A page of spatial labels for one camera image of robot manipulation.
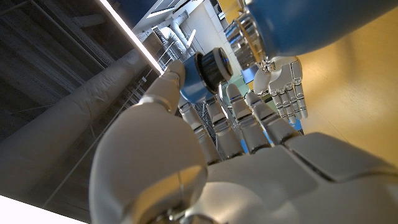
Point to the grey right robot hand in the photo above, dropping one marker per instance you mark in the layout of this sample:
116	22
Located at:
280	81

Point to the blue bottle cap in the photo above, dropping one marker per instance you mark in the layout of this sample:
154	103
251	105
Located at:
199	77

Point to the insulated duct pipe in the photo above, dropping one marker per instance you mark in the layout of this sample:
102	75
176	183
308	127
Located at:
62	124

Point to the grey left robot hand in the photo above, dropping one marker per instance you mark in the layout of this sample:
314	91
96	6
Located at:
248	186

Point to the blue metal bottle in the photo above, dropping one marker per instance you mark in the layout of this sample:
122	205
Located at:
304	25

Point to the narrow ceiling light strip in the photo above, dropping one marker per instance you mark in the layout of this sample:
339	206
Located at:
133	37

